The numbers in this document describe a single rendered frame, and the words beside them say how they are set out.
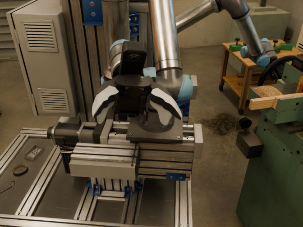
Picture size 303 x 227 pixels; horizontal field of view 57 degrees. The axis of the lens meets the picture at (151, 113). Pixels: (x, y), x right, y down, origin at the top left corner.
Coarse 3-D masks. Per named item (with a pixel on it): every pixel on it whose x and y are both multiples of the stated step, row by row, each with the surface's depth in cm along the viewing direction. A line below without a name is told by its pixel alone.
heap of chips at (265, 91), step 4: (256, 88) 125; (260, 88) 122; (264, 88) 120; (268, 88) 120; (272, 88) 120; (260, 92) 121; (264, 92) 119; (268, 92) 118; (272, 92) 117; (276, 92) 117; (280, 92) 119; (264, 96) 118; (268, 96) 116
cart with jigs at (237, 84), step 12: (228, 48) 272; (240, 48) 263; (276, 48) 258; (288, 48) 266; (240, 60) 250; (228, 84) 286; (240, 84) 280; (252, 84) 282; (264, 84) 280; (240, 96) 261; (240, 108) 264
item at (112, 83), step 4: (112, 80) 55; (104, 84) 53; (108, 84) 53; (112, 84) 54; (116, 84) 54; (100, 88) 52; (104, 88) 52; (116, 88) 54; (120, 88) 54; (124, 88) 54
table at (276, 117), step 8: (280, 80) 139; (280, 88) 125; (288, 88) 125; (296, 88) 125; (248, 96) 128; (256, 96) 122; (264, 112) 118; (272, 112) 112; (280, 112) 110; (288, 112) 111; (296, 112) 112; (272, 120) 113; (280, 120) 112; (288, 120) 113; (296, 120) 114
